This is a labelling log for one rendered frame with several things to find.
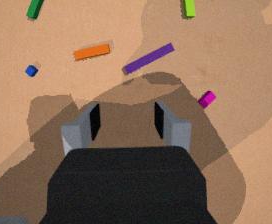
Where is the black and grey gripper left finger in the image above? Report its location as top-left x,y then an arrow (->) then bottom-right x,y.
61,103 -> 101,156

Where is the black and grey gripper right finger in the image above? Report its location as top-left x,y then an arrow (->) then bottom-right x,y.
154,102 -> 192,153

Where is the purple rod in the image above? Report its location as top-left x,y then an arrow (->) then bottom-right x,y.
124,43 -> 175,74

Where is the small magenta block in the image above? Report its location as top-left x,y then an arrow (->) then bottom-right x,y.
197,90 -> 216,108

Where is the orange rod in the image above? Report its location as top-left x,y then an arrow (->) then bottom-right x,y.
74,44 -> 110,60

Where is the small blue cube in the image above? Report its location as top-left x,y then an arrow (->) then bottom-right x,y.
25,65 -> 39,77

